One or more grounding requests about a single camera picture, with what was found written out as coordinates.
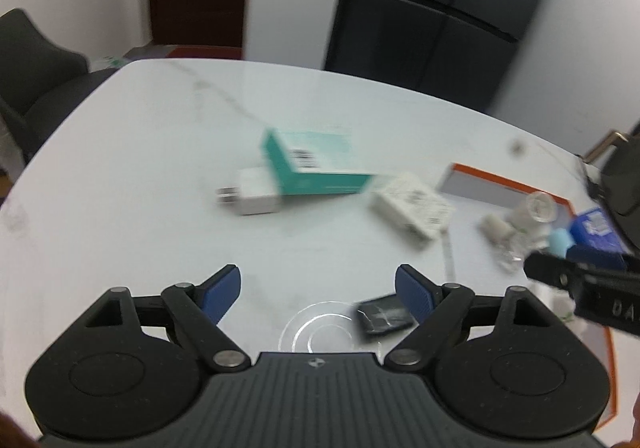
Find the red floor mat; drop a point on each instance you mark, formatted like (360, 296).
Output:
(200, 51)

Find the teal box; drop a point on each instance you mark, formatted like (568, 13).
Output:
(320, 180)

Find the clear glass saucer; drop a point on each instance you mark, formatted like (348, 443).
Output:
(320, 328)

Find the black cabinet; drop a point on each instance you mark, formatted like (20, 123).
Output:
(425, 28)

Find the orange-edged tray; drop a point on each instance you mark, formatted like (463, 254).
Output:
(480, 188)

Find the green white packet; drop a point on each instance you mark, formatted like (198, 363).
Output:
(107, 62)

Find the white printed box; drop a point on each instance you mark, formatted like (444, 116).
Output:
(410, 203)

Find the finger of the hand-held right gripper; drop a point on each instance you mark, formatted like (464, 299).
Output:
(595, 258)

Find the clear plastic piece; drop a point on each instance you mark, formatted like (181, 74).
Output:
(510, 253)

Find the blue box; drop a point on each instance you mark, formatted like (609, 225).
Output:
(595, 228)

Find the black packet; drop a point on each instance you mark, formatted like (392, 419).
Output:
(382, 315)

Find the white rounded charger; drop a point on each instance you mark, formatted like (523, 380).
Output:
(255, 193)

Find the dark grey chair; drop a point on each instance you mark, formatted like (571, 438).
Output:
(35, 58)

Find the clear plastic cup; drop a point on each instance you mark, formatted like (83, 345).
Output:
(537, 208)

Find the light blue small block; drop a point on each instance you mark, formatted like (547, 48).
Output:
(560, 240)

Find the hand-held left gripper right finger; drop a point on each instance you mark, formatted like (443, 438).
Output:
(410, 292)

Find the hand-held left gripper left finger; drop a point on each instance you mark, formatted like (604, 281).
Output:
(222, 290)

